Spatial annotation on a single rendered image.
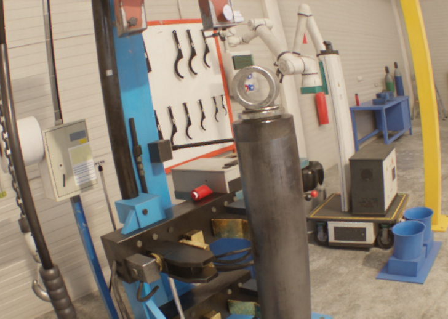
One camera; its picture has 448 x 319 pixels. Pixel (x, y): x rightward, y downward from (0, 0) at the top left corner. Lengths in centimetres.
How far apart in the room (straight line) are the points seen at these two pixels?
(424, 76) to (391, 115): 474
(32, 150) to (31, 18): 171
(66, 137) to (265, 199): 123
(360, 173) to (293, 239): 208
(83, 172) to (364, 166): 223
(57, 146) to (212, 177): 85
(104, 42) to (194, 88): 263
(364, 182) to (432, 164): 81
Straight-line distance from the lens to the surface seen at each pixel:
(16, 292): 349
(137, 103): 195
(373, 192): 345
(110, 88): 180
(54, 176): 218
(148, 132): 198
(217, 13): 169
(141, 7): 159
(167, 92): 410
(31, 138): 209
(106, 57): 181
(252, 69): 134
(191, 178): 220
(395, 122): 836
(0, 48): 71
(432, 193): 390
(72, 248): 360
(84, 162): 225
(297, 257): 146
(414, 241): 303
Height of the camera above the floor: 162
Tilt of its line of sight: 12 degrees down
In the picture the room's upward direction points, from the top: 10 degrees counter-clockwise
